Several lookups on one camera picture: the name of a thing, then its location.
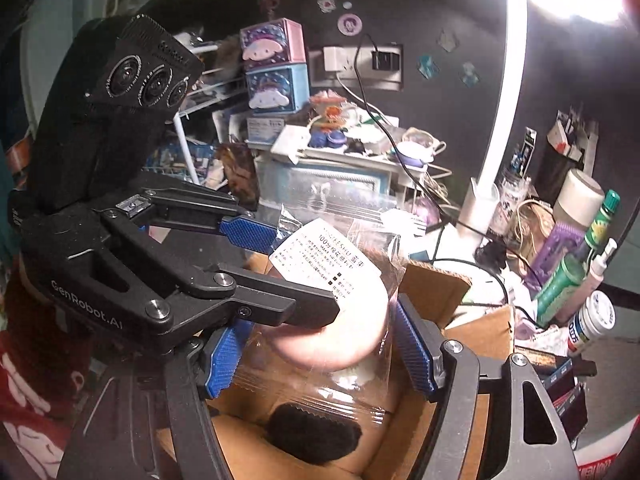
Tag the pink pad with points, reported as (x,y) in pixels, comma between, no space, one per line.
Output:
(345,345)

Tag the white cat sticker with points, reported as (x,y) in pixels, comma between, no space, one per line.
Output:
(327,4)

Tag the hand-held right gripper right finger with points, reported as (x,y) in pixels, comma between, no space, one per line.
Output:
(414,352)

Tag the white wall power outlet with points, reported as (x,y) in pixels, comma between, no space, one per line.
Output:
(315,77)

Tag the clear glass jar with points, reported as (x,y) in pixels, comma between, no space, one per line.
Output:
(511,200)

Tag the brown furry item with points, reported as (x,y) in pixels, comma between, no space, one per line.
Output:
(242,172)

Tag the black charger plug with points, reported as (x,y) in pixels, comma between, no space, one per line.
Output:
(386,62)

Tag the green capped bottle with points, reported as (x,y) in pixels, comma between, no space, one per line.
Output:
(602,220)

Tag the brown cardboard box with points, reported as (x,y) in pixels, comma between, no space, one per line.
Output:
(450,287)

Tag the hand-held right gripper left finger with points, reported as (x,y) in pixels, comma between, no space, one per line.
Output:
(221,360)

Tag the translucent plastic drawer unit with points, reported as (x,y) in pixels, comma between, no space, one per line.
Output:
(325,185)

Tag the white cylinder bottle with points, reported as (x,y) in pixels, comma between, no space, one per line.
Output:
(580,195)

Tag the white blue-label pill bottle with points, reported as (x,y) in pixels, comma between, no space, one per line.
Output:
(594,322)

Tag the blue mini drawer box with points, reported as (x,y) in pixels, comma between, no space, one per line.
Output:
(280,87)

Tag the teal sticker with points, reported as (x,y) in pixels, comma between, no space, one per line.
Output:
(428,66)

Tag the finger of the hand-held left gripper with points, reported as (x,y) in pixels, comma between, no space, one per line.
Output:
(247,234)
(280,306)

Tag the pale figure sticker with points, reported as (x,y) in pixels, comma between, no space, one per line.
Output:
(470,74)
(448,40)

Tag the red printed cloth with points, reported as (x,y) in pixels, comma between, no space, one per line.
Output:
(35,370)

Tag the black desk holder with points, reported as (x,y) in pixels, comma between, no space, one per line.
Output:
(567,165)

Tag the round purple sticker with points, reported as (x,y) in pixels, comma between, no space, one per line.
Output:
(349,24)

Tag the blue tissue pack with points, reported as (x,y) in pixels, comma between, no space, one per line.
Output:
(265,128)

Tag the black fuzzy pad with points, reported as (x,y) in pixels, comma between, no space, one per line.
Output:
(315,427)

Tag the pink mini drawer box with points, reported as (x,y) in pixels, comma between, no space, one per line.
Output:
(280,42)

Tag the green tube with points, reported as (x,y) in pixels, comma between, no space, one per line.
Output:
(560,287)

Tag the purple comb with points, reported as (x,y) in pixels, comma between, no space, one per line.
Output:
(555,252)

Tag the dark flat boxes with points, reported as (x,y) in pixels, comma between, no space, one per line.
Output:
(560,385)

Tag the white desk lamp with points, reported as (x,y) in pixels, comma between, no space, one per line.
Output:
(506,110)

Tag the white face mask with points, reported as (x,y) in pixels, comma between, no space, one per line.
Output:
(417,149)

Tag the white charger plug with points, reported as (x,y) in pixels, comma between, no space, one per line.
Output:
(339,60)

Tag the white power adapter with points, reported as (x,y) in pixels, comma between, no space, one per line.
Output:
(292,142)

